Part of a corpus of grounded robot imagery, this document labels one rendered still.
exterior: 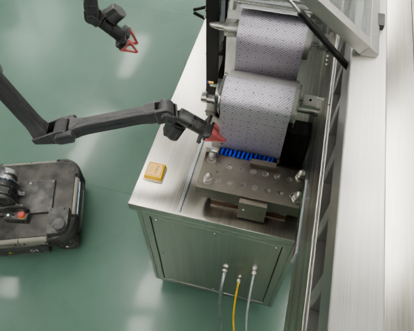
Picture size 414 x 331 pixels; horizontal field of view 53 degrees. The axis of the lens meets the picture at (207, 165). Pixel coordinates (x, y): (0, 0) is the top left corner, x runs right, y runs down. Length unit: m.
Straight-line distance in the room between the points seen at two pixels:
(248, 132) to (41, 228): 1.38
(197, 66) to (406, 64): 1.04
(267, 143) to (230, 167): 0.16
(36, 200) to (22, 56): 1.64
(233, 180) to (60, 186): 1.32
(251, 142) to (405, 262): 0.74
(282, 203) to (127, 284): 1.25
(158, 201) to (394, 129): 0.88
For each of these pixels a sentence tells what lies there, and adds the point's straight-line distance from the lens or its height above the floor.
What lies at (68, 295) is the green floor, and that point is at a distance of 2.52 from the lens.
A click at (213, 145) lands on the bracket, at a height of 0.92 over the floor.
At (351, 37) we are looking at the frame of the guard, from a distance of 1.01.
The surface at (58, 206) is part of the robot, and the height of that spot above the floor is 0.24.
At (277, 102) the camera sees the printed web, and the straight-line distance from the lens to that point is 1.39.
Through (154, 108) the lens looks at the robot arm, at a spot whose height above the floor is 1.22.
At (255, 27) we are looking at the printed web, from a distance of 1.51.
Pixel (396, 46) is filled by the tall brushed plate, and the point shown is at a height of 1.44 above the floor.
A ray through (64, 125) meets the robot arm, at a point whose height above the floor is 1.16.
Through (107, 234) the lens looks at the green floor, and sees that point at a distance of 2.61.
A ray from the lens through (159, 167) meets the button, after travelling 1.67.
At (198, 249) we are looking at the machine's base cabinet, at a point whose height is 0.61.
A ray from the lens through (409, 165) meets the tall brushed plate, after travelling 1.15.
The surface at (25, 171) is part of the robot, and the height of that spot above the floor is 0.24.
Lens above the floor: 2.29
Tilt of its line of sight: 55 degrees down
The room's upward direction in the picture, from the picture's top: straight up
